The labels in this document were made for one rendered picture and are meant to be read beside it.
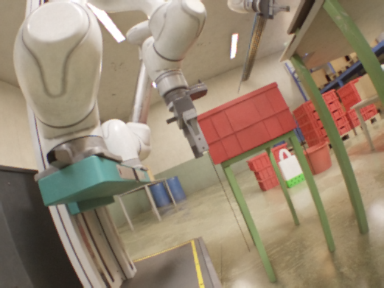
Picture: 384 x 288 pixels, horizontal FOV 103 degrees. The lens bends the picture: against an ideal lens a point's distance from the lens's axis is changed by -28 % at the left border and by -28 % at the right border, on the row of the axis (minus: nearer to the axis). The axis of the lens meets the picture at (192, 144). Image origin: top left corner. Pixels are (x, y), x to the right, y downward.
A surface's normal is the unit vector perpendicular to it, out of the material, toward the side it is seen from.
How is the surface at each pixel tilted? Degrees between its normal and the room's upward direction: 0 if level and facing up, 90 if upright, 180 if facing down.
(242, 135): 90
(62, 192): 90
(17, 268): 90
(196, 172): 90
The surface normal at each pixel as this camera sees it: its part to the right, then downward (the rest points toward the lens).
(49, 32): 0.44, -0.22
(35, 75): 0.01, 0.75
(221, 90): -0.12, -0.10
